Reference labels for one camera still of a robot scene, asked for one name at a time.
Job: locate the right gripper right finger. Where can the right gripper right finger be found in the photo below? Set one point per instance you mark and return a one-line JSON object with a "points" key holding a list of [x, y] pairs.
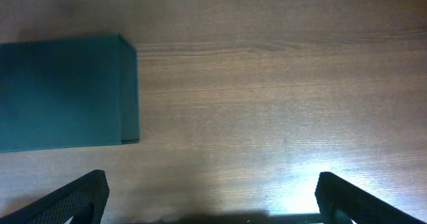
{"points": [[342, 202]]}

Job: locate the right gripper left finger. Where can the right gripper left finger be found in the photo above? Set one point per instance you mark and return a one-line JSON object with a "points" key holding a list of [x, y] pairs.
{"points": [[80, 201]]}

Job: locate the dark green box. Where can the dark green box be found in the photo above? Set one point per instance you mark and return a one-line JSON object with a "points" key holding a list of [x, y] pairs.
{"points": [[69, 92]]}

